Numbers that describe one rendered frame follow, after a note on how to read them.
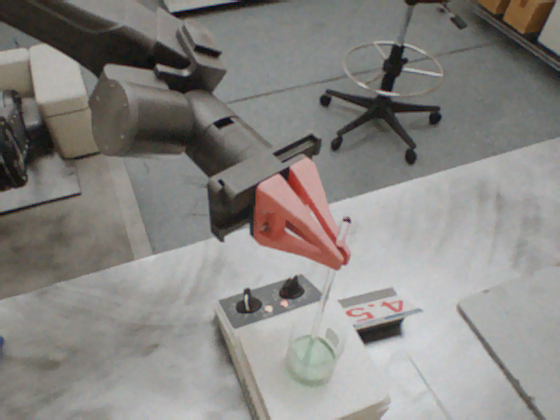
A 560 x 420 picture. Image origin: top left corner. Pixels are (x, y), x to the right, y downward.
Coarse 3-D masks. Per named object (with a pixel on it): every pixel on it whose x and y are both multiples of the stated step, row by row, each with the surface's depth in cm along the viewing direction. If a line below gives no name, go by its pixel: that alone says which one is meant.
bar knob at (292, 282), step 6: (294, 276) 55; (288, 282) 54; (294, 282) 54; (282, 288) 55; (288, 288) 53; (294, 288) 54; (300, 288) 55; (282, 294) 54; (288, 294) 53; (294, 294) 54; (300, 294) 53
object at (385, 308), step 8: (376, 304) 58; (384, 304) 58; (392, 304) 57; (400, 304) 57; (408, 304) 56; (352, 312) 57; (360, 312) 56; (368, 312) 56; (376, 312) 56; (384, 312) 55; (392, 312) 55; (400, 312) 55; (352, 320) 55; (360, 320) 54; (368, 320) 54
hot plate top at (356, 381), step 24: (336, 312) 49; (240, 336) 47; (264, 336) 47; (264, 360) 45; (360, 360) 45; (264, 384) 44; (288, 384) 44; (336, 384) 44; (360, 384) 44; (384, 384) 44; (288, 408) 42; (312, 408) 42; (336, 408) 42; (360, 408) 42
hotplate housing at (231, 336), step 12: (216, 312) 55; (288, 312) 51; (228, 324) 51; (252, 324) 50; (228, 336) 50; (228, 348) 54; (240, 348) 48; (240, 360) 48; (240, 372) 49; (252, 384) 46; (252, 396) 45; (252, 408) 48; (264, 408) 44; (372, 408) 44; (384, 408) 45
